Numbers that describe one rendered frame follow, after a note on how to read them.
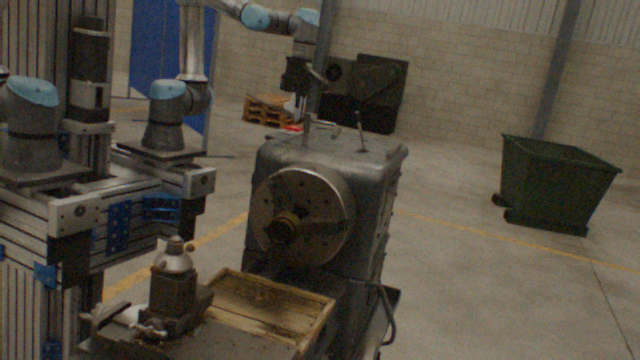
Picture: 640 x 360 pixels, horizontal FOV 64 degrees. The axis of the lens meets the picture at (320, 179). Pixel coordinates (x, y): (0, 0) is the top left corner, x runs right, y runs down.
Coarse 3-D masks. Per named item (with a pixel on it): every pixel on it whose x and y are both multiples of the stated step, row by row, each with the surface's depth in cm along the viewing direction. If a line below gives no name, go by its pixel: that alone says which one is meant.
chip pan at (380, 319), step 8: (392, 304) 229; (376, 312) 220; (384, 312) 221; (368, 320) 213; (376, 320) 213; (384, 320) 214; (368, 328) 206; (376, 328) 207; (384, 328) 208; (368, 336) 201; (376, 336) 201; (368, 344) 195; (376, 344) 196; (360, 352) 189; (368, 352) 190
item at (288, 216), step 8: (280, 216) 145; (288, 216) 146; (296, 216) 147; (272, 224) 143; (280, 224) 142; (288, 224) 142; (296, 224) 145; (272, 232) 146; (280, 232) 150; (288, 232) 142; (296, 232) 145; (272, 240) 144; (280, 240) 147; (288, 240) 143
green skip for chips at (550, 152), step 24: (504, 144) 647; (528, 144) 652; (552, 144) 649; (504, 168) 640; (528, 168) 538; (552, 168) 534; (576, 168) 530; (600, 168) 523; (504, 192) 632; (528, 192) 550; (552, 192) 546; (576, 192) 541; (600, 192) 537; (504, 216) 582; (528, 216) 562; (552, 216) 558; (576, 216) 553
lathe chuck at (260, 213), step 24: (288, 168) 155; (264, 192) 158; (312, 192) 153; (336, 192) 151; (264, 216) 160; (336, 216) 152; (264, 240) 161; (312, 240) 156; (336, 240) 154; (288, 264) 161; (312, 264) 158
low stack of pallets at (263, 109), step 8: (264, 96) 981; (272, 96) 990; (248, 104) 918; (256, 104) 949; (264, 104) 910; (280, 104) 902; (248, 112) 924; (256, 112) 959; (264, 112) 913; (272, 112) 907; (280, 112) 911; (304, 112) 1007; (248, 120) 932; (264, 120) 914; (272, 120) 911; (280, 120) 908; (288, 120) 925; (280, 128) 912
